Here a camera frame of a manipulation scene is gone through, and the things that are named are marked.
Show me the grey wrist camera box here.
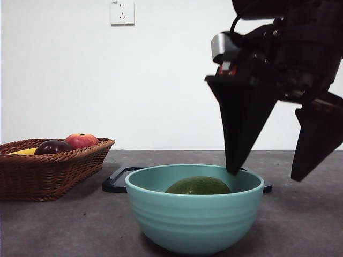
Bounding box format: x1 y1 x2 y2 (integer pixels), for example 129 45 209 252
211 31 243 65

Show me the green avocado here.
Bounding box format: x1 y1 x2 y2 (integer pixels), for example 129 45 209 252
165 176 232 195

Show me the red apple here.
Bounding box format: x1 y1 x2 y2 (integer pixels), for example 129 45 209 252
64 133 100 148

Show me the dark rectangular tray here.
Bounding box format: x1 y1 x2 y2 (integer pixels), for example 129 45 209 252
102 165 273 194

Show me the black camera cable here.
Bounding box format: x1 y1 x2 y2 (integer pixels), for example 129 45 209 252
229 6 251 38

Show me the yellow banana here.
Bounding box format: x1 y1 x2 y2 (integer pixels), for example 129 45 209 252
6 147 38 156

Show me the teal ribbed bowl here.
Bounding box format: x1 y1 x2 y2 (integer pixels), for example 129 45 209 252
125 164 265 255

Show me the brown wicker basket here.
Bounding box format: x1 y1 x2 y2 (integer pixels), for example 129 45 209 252
0 138 116 202

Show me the white wall socket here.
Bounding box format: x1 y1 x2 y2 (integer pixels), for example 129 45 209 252
111 0 135 27

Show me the dark purple plum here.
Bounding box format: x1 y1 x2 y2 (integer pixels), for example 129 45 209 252
34 139 73 156

